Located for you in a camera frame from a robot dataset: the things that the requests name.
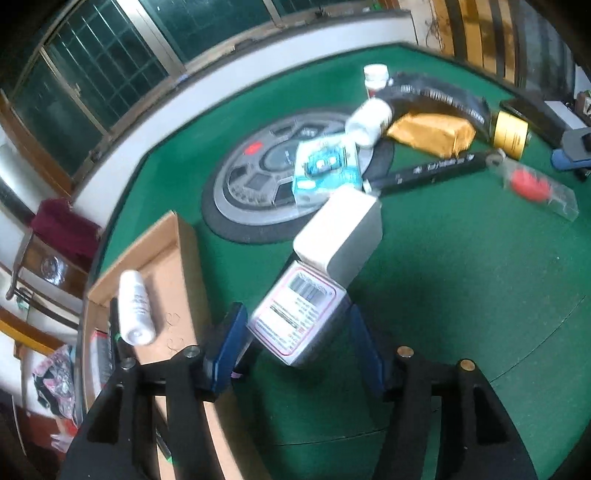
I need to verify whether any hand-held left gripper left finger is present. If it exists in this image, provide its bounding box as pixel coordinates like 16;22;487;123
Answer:
58;302;250;480

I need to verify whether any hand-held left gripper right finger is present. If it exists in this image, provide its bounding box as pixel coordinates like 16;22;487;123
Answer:
348;305;539;480

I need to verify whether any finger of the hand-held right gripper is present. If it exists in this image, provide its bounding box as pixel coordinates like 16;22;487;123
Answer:
551;129;591;180

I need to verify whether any grey red barcode box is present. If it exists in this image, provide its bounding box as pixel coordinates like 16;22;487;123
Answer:
246;260;350;368

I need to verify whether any cardboard box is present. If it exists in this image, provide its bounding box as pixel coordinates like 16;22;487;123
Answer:
82;210;274;480

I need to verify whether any gold foil packet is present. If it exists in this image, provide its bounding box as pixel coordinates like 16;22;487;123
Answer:
386;112;476;158

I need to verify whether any clear case with red item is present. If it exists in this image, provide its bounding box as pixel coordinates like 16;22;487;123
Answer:
501;161;581;223

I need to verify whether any yellow can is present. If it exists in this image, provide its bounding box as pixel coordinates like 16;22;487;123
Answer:
491;110;530;161

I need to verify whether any plain white bottle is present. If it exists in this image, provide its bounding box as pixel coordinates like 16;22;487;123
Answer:
119;270;156;346

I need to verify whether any white rounded box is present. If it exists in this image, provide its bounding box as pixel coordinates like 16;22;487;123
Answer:
293;186;383;288

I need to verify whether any black marker pen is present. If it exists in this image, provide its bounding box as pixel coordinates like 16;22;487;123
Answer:
364;150;506;195

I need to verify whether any black curved band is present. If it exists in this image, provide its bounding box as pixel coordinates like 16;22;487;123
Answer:
373;71;493;140

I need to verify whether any wooden door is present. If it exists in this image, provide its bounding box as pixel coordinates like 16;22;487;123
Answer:
434;0;525;85

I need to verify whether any round grey table panel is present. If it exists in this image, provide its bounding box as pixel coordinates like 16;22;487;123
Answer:
201;106;396;245

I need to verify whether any floral cloth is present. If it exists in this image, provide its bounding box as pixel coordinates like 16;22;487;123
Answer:
31;343;80;426

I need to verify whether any teal tissue pack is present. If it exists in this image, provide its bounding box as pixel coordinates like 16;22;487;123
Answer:
292;133;364;209

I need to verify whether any dark red cloth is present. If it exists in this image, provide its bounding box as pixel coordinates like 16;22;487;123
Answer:
30;198;103;274

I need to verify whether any white bottle green label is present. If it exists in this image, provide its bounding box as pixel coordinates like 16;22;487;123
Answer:
345;98;393;149

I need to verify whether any white bottle red label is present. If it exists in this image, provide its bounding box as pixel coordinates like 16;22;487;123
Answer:
363;64;390;100

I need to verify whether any green barred window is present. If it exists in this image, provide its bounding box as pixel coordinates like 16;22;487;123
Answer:
9;0;384;178

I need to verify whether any tangled wall cable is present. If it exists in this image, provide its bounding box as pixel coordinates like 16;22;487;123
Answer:
421;17;447;48

